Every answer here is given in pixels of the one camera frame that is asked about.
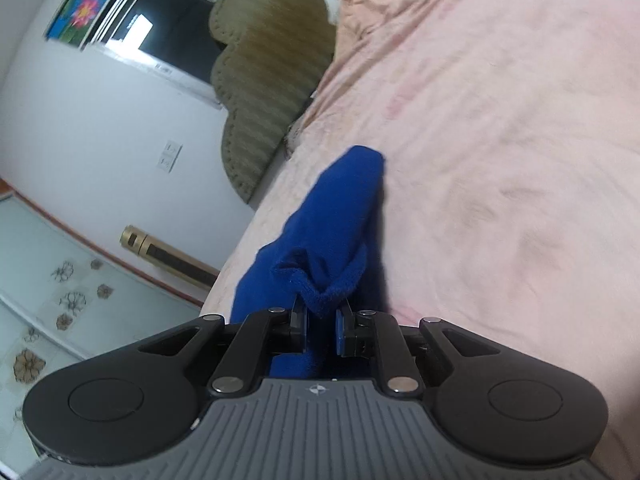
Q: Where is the window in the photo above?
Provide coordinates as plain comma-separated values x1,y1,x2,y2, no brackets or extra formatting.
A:
84,0,253,107

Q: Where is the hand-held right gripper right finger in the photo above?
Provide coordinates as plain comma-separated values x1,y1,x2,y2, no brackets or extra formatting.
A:
334,307,501,397

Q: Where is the blue knit sweater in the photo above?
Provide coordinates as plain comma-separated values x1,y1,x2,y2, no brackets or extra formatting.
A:
230,145,388,380

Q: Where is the gold tower fan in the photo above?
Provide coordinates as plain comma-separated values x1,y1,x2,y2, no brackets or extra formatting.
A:
119,225,221,291

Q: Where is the olive padded headboard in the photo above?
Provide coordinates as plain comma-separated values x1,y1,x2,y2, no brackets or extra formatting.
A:
209,0,347,206

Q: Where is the flower wall poster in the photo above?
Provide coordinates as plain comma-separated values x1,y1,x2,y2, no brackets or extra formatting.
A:
45,0,142,50

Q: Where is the pink bed blanket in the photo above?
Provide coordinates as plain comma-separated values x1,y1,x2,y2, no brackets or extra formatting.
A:
200,0,640,480

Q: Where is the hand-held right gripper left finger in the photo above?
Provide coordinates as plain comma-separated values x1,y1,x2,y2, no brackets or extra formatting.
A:
135,301,311,397

